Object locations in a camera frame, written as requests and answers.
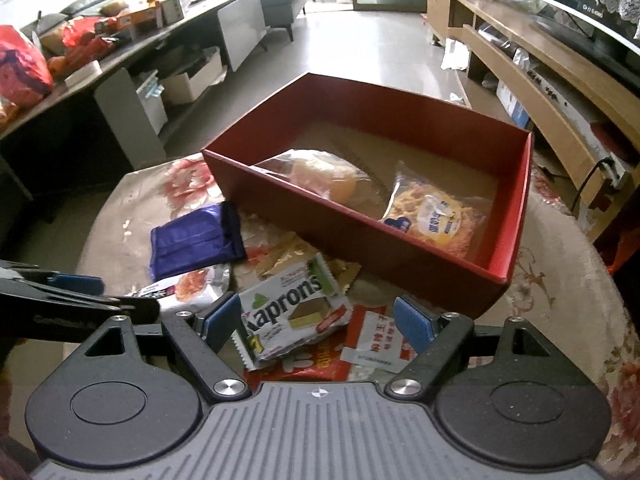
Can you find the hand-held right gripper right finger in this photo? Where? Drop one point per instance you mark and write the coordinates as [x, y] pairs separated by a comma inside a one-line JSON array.
[[412, 325]]

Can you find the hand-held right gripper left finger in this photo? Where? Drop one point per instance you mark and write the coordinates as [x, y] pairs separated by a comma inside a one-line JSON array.
[[223, 322]]

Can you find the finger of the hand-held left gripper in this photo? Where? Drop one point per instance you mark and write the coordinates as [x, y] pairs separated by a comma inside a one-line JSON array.
[[75, 283]]

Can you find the white red-print snack packet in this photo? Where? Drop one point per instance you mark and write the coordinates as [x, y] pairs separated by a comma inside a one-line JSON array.
[[192, 285]]

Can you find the white wafer packet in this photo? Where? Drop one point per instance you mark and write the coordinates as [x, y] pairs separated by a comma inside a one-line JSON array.
[[295, 305]]

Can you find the blue purple snack packet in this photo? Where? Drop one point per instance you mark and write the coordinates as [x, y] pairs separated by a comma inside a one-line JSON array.
[[195, 240]]

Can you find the red candy packet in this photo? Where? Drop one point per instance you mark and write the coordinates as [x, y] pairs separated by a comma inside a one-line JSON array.
[[305, 367]]

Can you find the red cardboard box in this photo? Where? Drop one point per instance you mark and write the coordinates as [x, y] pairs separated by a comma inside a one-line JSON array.
[[350, 240]]

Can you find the red and white flat packet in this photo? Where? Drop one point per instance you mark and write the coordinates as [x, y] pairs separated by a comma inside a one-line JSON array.
[[372, 340]]

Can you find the gold cracker packet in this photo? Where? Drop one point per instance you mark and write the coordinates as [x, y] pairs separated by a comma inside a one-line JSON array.
[[292, 255]]

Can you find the yellow noodle snack packet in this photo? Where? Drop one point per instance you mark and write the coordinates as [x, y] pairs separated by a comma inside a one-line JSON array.
[[435, 215]]

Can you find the dark long sideboard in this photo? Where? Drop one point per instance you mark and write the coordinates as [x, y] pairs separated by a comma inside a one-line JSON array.
[[65, 125]]

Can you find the clear bread packet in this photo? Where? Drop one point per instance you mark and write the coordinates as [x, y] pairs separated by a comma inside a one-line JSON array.
[[320, 175]]

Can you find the white plastic bin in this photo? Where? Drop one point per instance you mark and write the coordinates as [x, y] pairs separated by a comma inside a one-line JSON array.
[[152, 102]]

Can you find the white flat box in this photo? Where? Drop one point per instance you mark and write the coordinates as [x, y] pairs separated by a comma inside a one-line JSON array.
[[82, 72]]

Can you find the large red plastic bag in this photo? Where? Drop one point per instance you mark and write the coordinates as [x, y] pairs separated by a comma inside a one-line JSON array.
[[22, 65]]

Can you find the white storage box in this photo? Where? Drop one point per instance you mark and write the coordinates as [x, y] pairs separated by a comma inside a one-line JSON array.
[[192, 80]]

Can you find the blue and white box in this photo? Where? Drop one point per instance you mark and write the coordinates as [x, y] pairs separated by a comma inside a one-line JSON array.
[[515, 105]]

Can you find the small red plastic bag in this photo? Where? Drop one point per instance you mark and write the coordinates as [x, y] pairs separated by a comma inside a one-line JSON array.
[[87, 37]]

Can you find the white power strip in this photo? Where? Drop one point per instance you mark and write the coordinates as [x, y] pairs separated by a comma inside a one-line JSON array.
[[615, 172]]

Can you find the wooden tv cabinet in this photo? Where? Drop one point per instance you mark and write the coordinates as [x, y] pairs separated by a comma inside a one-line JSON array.
[[550, 105]]

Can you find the orange box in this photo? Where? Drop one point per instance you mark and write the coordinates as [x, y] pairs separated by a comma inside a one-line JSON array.
[[137, 17]]

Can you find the white plastic bag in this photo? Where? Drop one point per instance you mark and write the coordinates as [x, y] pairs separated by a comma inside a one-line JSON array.
[[455, 55]]

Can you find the black television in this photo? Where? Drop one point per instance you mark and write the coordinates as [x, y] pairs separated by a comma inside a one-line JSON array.
[[580, 20]]

